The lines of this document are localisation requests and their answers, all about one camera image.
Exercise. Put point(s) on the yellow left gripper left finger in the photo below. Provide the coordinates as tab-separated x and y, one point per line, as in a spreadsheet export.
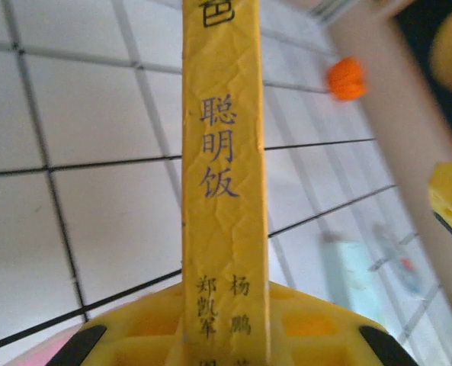
142	335

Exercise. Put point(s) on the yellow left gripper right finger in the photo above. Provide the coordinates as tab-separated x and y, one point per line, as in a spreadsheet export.
317	335

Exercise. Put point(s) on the pink student backpack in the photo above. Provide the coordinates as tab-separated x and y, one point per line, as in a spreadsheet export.
46	350

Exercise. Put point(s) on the yellow cartoon cover book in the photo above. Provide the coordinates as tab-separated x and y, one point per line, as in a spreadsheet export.
225	152

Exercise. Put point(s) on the mint pencil case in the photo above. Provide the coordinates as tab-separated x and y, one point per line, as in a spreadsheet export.
363	267

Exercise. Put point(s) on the orange pumpkin toy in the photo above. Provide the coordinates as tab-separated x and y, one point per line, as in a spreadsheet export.
345	78

